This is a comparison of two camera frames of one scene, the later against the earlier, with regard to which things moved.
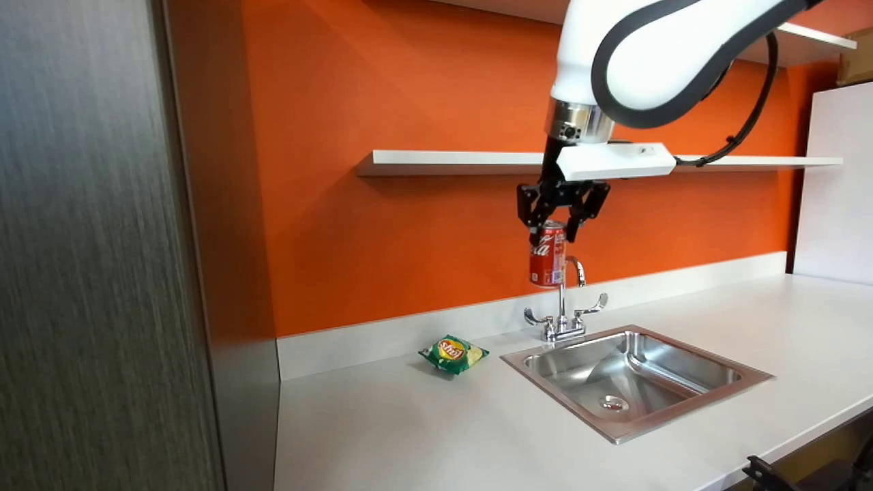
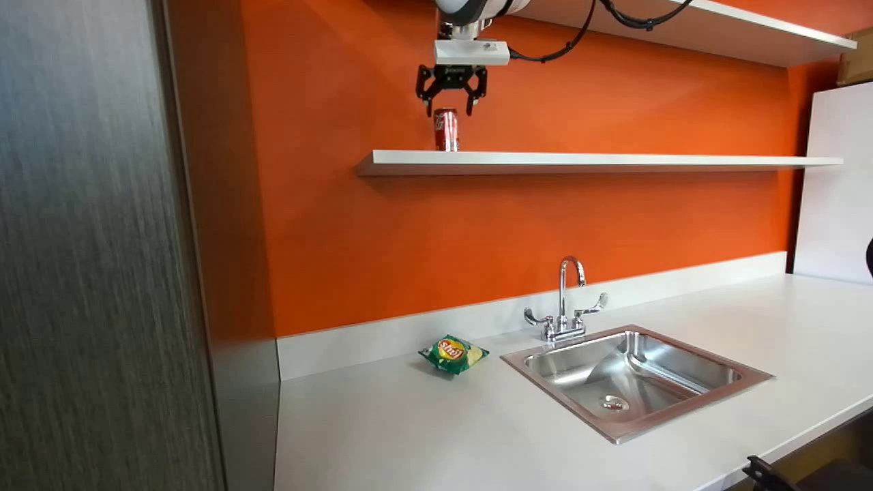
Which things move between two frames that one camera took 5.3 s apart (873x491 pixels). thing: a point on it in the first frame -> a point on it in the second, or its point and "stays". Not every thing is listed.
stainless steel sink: (631, 380) stays
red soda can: (549, 260) -> (449, 128)
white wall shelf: (416, 156) stays
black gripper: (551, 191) -> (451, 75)
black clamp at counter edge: (764, 477) stays
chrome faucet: (568, 324) stays
